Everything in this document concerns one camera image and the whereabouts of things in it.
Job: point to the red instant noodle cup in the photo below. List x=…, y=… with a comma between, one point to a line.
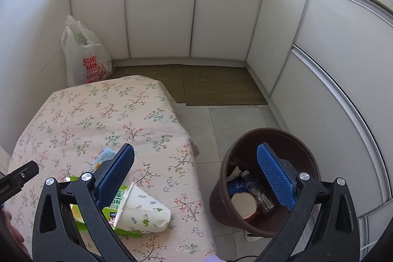
x=244, y=206

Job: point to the crumpled white tissue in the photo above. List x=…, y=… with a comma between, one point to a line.
x=235, y=172

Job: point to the person's left hand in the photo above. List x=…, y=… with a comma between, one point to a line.
x=10, y=228

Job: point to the brown trash bin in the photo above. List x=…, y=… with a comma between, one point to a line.
x=245, y=145

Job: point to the white low cabinet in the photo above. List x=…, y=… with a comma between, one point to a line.
x=221, y=10

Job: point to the floral tablecloth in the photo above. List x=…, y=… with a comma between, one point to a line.
x=107, y=114

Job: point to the white paper cup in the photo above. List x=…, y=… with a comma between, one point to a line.
x=144, y=213

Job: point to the white plastic shopping bag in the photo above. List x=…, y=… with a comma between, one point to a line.
x=89, y=62

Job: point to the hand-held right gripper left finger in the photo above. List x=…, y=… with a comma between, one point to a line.
x=115, y=171

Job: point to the dark blue packet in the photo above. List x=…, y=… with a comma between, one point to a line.
x=242, y=185

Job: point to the green snack bag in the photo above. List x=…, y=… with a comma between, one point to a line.
x=121, y=197

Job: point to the light blue drink packet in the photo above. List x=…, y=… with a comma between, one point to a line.
x=103, y=159

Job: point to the crushed clear plastic bottle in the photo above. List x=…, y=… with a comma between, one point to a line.
x=262, y=196

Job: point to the green woven floor mat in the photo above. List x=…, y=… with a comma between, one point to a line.
x=153, y=77
x=221, y=87

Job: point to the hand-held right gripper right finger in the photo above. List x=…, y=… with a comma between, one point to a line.
x=276, y=179

